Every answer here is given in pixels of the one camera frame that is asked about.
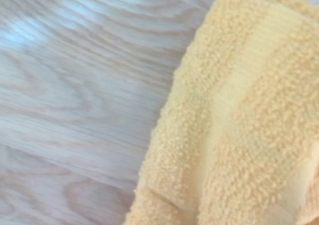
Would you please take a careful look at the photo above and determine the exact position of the yellow terry towel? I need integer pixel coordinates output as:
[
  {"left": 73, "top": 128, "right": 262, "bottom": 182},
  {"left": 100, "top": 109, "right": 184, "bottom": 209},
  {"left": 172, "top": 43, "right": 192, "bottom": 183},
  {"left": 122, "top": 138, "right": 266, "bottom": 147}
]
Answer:
[{"left": 123, "top": 0, "right": 319, "bottom": 225}]

